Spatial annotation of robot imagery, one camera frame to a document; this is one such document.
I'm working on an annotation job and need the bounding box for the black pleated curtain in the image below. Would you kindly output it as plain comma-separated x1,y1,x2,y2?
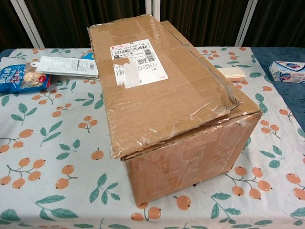
0,0,305,53

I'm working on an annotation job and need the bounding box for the beige flat board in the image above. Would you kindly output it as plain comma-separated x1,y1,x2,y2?
218,67,246,83

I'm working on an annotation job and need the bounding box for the white product backing card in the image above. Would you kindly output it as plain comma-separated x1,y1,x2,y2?
30,56,99,78

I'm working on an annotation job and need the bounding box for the white blue soap box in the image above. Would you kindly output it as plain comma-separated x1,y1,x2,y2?
269,61,305,83

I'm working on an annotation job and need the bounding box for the blue snack bag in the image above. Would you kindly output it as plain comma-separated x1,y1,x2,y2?
0,63,52,94

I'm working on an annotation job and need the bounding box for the white frame pole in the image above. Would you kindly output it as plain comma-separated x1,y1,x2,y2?
145,0,161,15
234,0,259,47
10,0,45,48

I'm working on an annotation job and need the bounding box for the floral orange fruit tablecloth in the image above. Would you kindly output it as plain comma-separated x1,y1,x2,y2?
0,46,305,229

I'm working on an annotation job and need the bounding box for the brown cardboard shipping box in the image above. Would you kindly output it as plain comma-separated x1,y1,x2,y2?
86,13,263,210

